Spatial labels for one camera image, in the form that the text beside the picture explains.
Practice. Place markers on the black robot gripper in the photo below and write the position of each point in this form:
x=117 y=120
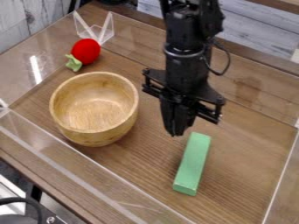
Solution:
x=185 y=96

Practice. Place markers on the red plush strawberry toy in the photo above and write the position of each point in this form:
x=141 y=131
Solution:
x=82 y=54

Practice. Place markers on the black metal table frame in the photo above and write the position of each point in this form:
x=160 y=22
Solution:
x=36 y=210

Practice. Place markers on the brown wooden bowl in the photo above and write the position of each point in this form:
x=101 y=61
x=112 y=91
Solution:
x=93 y=108

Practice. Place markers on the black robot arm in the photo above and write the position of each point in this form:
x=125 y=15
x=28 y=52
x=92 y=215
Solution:
x=193 y=21

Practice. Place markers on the clear acrylic front wall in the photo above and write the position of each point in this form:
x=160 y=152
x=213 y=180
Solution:
x=86 y=188

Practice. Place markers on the green rectangular wooden block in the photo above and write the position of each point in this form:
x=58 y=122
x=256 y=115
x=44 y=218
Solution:
x=188 y=175

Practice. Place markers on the clear acrylic corner bracket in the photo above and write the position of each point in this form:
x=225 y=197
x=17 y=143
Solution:
x=98 y=33

